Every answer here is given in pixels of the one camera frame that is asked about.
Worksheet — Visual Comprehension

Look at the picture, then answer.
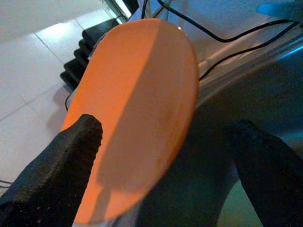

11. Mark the stainless steel sink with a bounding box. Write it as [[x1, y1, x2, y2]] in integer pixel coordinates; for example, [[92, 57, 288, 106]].
[[139, 37, 303, 227]]

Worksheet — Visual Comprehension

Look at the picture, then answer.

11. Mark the black cable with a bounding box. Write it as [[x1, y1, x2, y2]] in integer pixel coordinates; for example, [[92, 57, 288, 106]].
[[158, 0, 299, 43], [199, 21, 299, 81]]

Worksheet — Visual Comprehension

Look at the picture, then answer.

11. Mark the orange plastic plate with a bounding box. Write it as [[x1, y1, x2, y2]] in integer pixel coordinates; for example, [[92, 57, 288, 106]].
[[61, 18, 199, 225]]

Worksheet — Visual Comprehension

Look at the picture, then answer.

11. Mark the black power strip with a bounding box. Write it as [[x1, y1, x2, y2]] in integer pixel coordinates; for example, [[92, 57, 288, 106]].
[[59, 18, 120, 92]]

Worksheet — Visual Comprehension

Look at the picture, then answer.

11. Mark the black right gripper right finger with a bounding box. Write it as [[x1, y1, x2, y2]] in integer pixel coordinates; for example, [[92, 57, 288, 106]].
[[228, 120, 303, 227]]

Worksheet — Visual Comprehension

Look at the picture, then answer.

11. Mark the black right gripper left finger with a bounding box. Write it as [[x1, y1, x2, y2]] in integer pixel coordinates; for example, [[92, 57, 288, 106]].
[[0, 113, 104, 227]]

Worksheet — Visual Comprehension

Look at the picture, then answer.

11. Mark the green plate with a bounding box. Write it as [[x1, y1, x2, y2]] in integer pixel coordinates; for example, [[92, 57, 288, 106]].
[[216, 178, 262, 227]]

